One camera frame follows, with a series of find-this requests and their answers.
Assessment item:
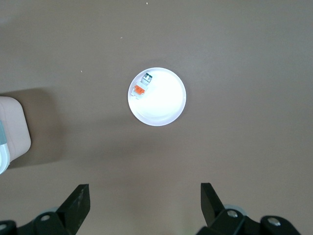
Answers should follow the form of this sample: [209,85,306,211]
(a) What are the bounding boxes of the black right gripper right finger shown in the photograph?
[197,182,301,235]

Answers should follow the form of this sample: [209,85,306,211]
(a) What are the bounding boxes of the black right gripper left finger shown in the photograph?
[0,184,91,235]

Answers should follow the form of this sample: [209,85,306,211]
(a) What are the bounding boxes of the white lidded container box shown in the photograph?
[0,96,31,175]

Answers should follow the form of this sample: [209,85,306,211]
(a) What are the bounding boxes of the round pink plate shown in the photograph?
[127,67,187,127]

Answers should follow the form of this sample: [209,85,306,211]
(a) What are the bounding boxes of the brown table mat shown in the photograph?
[0,0,313,235]

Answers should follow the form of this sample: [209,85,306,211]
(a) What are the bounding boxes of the white switch with orange block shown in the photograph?
[130,72,154,99]

